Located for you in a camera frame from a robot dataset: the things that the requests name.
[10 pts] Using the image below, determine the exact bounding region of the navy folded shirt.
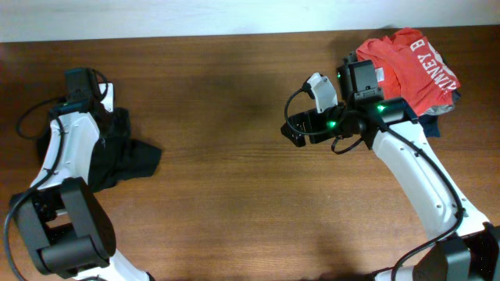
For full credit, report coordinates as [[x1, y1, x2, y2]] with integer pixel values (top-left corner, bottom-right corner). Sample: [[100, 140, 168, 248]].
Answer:
[[418, 90, 462, 137]]

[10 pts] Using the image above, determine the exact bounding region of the black polo shirt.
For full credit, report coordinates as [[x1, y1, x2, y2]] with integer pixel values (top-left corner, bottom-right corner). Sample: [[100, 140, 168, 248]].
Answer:
[[30, 108, 162, 192]]

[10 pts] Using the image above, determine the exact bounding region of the grey folded shirt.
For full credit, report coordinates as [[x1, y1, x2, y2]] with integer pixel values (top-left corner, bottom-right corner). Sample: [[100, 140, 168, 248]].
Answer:
[[342, 50, 456, 116]]

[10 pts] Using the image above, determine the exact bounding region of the red folded t-shirt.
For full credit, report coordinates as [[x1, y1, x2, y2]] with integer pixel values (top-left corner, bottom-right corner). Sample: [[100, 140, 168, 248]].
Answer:
[[355, 27, 461, 116]]

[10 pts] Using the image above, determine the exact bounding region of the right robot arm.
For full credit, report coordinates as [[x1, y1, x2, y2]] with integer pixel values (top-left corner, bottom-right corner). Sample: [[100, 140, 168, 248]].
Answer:
[[281, 59, 499, 280]]

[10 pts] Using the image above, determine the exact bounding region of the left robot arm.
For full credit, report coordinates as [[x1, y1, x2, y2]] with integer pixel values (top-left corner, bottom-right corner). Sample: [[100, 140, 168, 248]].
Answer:
[[5, 68, 162, 281]]

